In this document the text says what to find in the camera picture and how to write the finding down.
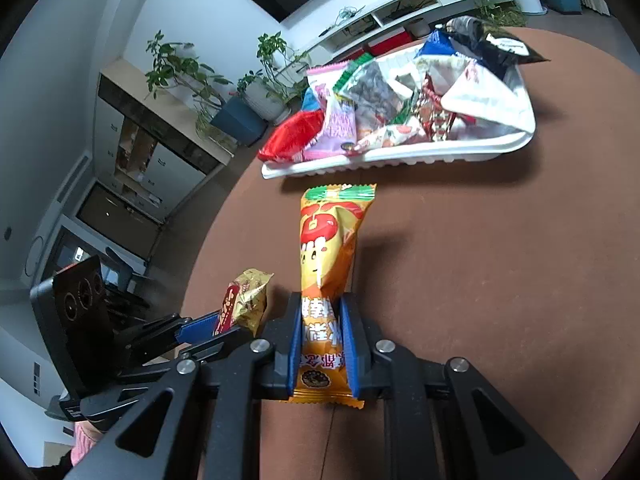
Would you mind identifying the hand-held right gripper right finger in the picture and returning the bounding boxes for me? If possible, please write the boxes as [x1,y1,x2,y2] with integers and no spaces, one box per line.
[339,294,581,480]

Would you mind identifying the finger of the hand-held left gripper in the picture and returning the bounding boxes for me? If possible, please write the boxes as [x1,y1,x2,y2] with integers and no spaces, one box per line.
[117,327,256,386]
[112,310,233,361]

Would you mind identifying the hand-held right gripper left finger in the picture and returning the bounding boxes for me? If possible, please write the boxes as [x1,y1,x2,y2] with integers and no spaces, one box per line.
[65,291,307,480]

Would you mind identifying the gold red snack packet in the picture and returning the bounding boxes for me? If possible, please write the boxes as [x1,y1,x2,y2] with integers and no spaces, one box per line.
[212,268,275,338]

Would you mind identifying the orange snack packet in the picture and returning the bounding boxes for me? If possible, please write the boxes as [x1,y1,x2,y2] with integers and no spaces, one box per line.
[287,183,378,410]

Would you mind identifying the white foam tray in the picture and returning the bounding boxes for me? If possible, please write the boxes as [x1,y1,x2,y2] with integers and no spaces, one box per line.
[261,42,537,181]

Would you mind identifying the dark blue snack packet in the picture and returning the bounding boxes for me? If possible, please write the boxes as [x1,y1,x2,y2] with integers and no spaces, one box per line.
[414,29,473,61]

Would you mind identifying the dark brown door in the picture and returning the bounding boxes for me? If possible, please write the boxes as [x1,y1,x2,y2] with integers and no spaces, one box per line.
[75,182,161,261]

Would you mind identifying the air vent grille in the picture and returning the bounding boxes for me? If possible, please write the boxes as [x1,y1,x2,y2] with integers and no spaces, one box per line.
[55,155,91,203]

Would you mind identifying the square dark blue plant pot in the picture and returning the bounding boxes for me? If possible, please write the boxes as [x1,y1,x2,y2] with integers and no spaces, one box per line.
[210,96,268,148]

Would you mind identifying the floral print snack packet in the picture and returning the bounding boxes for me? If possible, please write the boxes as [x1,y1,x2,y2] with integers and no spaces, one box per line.
[345,120,426,153]

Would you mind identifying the pink snack packet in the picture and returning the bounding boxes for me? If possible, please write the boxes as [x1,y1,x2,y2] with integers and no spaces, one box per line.
[302,60,368,160]

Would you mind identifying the red gold candy packet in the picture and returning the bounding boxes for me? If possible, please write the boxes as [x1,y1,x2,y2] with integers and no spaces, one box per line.
[417,72,468,143]

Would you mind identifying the light blue snack packet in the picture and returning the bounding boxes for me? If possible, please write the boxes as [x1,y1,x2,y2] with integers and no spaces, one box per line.
[301,87,326,113]

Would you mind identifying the leafy tree plant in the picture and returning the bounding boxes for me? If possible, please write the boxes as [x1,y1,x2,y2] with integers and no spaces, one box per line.
[145,30,233,141]

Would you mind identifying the green-edged clear snack packet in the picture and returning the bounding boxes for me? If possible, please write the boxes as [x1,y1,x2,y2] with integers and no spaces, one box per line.
[334,52,426,128]

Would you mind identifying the white snack packet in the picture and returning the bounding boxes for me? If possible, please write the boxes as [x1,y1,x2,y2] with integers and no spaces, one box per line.
[442,57,536,133]

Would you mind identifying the black snack packet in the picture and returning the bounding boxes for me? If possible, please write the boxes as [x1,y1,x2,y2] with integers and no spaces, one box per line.
[445,16,551,81]

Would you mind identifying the wooden wall cabinet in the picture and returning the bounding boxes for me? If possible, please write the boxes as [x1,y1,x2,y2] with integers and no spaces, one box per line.
[92,57,233,223]

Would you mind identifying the bundle of cables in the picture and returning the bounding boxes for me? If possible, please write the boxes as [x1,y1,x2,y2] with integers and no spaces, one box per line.
[332,5,368,23]

